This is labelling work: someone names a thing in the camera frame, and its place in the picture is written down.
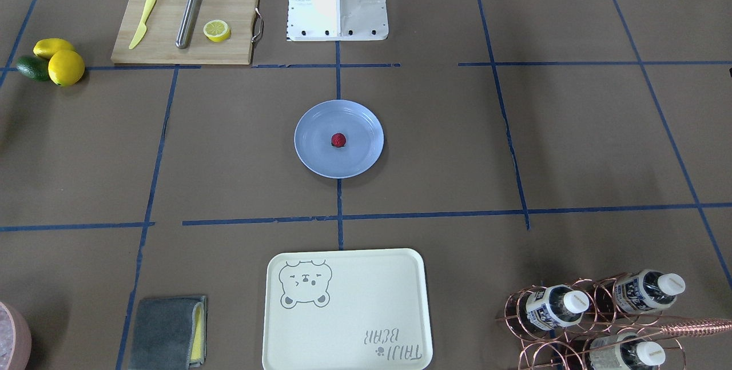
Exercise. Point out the blue plate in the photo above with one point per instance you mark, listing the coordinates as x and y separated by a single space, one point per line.
363 131

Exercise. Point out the red strawberry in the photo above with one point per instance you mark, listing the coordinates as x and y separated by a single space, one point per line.
338 140

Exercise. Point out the cream bear tray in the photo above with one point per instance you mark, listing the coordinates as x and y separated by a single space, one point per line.
347 309

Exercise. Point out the lemon half slice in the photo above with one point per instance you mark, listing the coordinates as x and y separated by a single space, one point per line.
217 30

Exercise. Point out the wooden cutting board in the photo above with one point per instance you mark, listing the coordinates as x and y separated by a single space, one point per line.
163 24

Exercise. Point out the steel muddler black tip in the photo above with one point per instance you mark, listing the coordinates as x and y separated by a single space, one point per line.
185 32

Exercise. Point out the tea bottle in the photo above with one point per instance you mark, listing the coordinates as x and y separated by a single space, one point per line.
624 351
647 291
547 309

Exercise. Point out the grey yellow folded cloth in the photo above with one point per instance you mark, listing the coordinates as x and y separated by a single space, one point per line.
170 333

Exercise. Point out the yellow plastic knife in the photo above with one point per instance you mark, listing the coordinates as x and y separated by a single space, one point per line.
142 27

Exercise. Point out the yellow lemon front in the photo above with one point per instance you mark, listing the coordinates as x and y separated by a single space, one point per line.
66 68

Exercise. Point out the yellow lemon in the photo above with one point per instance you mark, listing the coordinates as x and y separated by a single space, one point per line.
47 48
66 68

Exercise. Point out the tea bottle lower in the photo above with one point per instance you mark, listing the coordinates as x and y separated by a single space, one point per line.
624 351

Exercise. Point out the yellow lemon rear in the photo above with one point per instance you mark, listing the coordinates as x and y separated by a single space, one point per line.
47 48

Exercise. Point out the pink bowl with ice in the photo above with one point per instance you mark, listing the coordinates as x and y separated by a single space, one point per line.
16 339

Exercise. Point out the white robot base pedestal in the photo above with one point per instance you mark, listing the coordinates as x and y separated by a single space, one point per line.
337 20

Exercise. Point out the copper wire bottle rack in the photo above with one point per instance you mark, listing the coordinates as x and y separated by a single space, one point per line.
569 348

